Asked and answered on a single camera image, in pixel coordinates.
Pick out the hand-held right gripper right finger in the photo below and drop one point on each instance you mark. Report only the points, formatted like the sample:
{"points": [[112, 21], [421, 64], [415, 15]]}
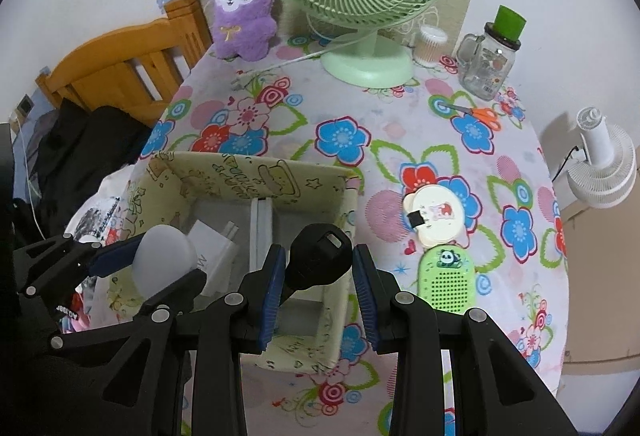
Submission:
{"points": [[366, 301]]}

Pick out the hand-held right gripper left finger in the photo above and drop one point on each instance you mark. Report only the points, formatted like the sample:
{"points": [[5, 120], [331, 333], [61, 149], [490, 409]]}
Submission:
{"points": [[272, 296]]}

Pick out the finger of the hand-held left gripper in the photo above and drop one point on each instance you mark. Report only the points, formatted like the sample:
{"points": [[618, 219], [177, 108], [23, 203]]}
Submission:
{"points": [[175, 293], [115, 258]]}

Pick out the white egg-shaped device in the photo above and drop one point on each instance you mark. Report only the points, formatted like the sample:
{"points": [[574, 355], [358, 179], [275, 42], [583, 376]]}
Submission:
{"points": [[160, 256]]}

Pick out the white charger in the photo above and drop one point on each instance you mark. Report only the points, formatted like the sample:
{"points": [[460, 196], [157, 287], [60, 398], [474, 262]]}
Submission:
{"points": [[212, 251]]}

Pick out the black round adapter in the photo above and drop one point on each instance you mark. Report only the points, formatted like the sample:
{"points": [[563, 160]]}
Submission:
{"points": [[320, 256]]}

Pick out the yellow printed fabric storage box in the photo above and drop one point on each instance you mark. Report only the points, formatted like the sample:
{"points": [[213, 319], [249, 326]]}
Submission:
{"points": [[260, 181]]}

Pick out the small upright white box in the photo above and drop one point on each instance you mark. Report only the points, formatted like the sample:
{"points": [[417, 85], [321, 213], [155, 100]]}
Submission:
{"points": [[300, 321]]}

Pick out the white printed cloth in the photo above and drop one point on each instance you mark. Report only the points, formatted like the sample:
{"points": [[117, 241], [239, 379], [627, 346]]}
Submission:
{"points": [[100, 216]]}

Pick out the pink patterned cloth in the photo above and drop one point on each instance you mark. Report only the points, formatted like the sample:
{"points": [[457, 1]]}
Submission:
{"points": [[77, 316]]}

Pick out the green perforated panda case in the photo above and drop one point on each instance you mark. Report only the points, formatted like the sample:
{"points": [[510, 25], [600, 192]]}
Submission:
{"points": [[447, 283]]}

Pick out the black clothing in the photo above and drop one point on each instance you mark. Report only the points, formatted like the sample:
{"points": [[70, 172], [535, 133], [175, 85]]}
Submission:
{"points": [[85, 151]]}

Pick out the round white cartoon device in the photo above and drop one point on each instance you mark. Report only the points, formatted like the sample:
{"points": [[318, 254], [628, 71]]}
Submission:
{"points": [[440, 216]]}

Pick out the floral tablecloth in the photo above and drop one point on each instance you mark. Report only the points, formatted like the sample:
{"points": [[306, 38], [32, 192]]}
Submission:
{"points": [[350, 106]]}

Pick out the wooden chair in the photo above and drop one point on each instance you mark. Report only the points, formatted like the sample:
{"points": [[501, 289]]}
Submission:
{"points": [[115, 61]]}

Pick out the beige wooden door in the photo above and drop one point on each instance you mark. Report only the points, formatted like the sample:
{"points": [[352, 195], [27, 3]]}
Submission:
{"points": [[600, 276]]}

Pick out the cotton swab container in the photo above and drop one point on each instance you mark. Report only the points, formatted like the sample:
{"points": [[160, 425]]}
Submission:
{"points": [[430, 47]]}

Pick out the glass mug with green lid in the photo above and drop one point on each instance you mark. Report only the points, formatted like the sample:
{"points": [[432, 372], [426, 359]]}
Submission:
{"points": [[487, 66]]}

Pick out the white floor fan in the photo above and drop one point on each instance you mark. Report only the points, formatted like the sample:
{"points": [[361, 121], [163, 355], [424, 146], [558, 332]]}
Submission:
{"points": [[600, 176]]}

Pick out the purple plush toy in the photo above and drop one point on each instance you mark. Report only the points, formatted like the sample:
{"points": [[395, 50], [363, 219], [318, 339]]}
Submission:
{"points": [[245, 16]]}

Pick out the grey wall socket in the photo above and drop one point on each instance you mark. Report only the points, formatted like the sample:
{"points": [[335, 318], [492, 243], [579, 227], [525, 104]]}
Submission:
{"points": [[25, 106]]}

